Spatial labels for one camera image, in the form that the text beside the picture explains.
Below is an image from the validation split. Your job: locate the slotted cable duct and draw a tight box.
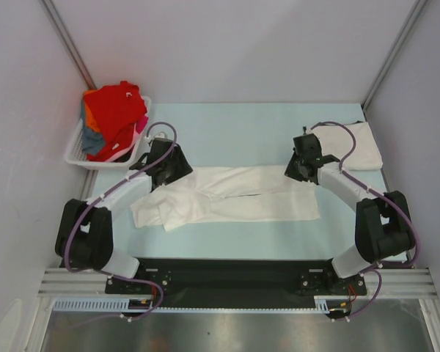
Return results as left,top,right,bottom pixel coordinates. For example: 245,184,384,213
53,297,350,315

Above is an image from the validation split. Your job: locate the corner aluminium post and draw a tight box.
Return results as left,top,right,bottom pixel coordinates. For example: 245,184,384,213
39,0,96,89
361,0,431,114

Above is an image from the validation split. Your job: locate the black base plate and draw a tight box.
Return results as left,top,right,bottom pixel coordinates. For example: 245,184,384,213
104,259,369,310

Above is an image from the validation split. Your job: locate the left corner aluminium post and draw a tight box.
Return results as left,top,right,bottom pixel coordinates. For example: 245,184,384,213
39,0,96,89

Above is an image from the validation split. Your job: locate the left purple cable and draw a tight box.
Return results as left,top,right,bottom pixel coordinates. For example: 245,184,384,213
64,121,179,323

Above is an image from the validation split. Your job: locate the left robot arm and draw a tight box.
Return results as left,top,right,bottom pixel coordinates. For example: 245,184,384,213
54,138,193,293

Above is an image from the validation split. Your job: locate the red t shirt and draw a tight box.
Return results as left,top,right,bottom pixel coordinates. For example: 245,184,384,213
85,81,148,162

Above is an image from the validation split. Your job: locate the grey blue garment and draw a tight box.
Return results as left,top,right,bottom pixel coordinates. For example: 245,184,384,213
80,100,106,155

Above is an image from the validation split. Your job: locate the pink garment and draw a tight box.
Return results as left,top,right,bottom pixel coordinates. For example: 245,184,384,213
111,115,149,163

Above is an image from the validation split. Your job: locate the right corner aluminium post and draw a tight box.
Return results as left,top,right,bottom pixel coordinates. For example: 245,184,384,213
361,0,431,114

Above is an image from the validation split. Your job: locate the orange garment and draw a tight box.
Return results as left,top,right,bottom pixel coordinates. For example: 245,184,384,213
82,89,100,133

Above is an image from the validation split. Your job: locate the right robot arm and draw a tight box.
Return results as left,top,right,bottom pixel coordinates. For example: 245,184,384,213
285,134,417,294

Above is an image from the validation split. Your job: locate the purple cable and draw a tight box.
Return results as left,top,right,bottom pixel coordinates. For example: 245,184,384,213
64,121,179,323
302,120,421,323

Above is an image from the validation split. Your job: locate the white plastic basket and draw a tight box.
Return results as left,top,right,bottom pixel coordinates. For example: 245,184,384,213
65,89,151,170

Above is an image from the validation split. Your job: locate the white printed t shirt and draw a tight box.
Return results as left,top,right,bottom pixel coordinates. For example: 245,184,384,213
131,165,320,231

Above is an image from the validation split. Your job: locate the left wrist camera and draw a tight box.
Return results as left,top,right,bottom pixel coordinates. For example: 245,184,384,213
144,132,167,144

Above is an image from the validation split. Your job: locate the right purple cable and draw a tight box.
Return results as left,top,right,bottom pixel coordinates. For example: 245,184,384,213
302,120,421,323

